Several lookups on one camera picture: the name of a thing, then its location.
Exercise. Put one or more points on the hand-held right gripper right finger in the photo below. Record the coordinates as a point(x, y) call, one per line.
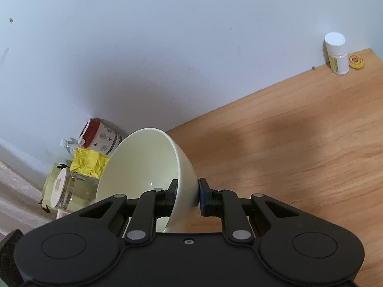
point(204, 198)

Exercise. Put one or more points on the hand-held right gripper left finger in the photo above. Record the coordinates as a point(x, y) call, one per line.
point(172, 192)

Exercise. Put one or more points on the pale green bowl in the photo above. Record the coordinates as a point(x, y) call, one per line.
point(140, 161)

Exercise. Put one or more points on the red lid patterned tumbler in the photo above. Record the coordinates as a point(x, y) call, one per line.
point(103, 137)

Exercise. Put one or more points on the yellow foil bag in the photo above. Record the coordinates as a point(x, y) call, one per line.
point(88, 161)

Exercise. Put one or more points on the glass kettle with cream lid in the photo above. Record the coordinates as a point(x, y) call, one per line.
point(73, 189)

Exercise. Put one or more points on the clear plastic water bottle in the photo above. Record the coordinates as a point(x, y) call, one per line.
point(70, 146)

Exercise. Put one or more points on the light green bag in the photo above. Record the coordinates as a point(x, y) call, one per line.
point(50, 176)

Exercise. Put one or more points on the white pill bottle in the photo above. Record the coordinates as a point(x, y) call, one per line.
point(337, 55)

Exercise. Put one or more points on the small yellow round object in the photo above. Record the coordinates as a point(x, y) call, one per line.
point(356, 61)

